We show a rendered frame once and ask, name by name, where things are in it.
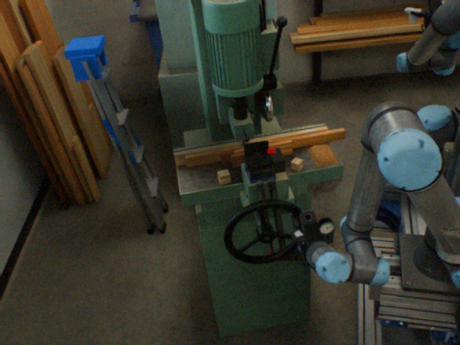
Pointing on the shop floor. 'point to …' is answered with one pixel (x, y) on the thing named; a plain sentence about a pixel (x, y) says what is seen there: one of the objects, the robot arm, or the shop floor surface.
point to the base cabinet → (254, 282)
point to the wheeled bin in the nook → (149, 13)
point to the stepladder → (116, 123)
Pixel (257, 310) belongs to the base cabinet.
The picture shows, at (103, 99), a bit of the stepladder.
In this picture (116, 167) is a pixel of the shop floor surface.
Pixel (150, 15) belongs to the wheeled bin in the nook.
